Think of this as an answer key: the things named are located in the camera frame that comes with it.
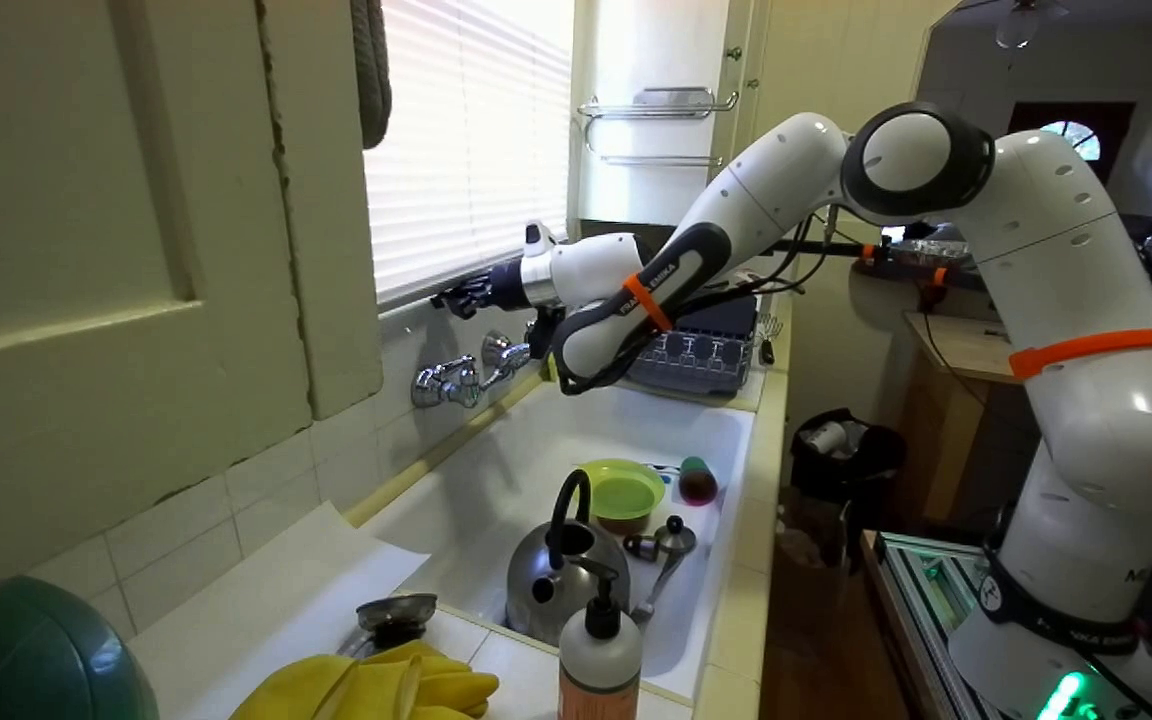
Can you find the white window blinds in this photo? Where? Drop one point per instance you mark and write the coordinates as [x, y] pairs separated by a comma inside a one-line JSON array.
[[471, 144]]

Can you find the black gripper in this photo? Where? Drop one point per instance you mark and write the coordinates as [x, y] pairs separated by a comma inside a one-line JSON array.
[[503, 284]]

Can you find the chrome wall faucet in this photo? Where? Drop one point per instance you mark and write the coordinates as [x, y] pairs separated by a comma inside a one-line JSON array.
[[450, 382]]

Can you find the black trash bin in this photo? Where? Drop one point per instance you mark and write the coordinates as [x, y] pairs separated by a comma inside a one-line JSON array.
[[845, 461]]

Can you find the white ceramic sink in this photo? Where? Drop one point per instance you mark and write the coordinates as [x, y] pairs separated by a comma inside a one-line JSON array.
[[508, 452]]

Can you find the round metal sink strainer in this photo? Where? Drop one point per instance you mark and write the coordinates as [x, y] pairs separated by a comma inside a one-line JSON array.
[[397, 613]]

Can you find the container with green lid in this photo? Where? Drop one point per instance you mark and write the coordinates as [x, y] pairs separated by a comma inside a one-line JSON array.
[[29, 662]]

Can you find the orange soap dispenser bottle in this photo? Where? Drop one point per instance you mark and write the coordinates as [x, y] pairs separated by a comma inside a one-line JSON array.
[[602, 662]]

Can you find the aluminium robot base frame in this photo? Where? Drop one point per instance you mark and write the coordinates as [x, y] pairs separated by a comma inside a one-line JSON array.
[[929, 602]]

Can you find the dark door arched window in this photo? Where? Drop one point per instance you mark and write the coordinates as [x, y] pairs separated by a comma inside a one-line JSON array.
[[1069, 144]]

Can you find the steel ladle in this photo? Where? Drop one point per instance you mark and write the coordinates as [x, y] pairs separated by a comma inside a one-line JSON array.
[[664, 553]]

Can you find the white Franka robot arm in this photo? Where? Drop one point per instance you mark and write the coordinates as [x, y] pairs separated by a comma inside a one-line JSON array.
[[1069, 267]]

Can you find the purple and green cup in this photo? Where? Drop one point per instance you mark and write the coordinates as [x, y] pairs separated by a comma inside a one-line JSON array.
[[697, 480]]

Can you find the cream wall cabinet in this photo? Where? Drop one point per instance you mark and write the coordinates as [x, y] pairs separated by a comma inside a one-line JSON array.
[[109, 267]]

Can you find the yellow-green plastic bowl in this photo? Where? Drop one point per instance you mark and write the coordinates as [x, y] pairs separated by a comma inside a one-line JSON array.
[[622, 493]]

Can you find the grey hanging towel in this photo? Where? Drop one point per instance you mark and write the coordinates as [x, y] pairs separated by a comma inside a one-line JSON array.
[[375, 73]]

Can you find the blue dish rack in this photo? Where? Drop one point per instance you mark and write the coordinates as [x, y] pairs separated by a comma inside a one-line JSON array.
[[703, 354]]

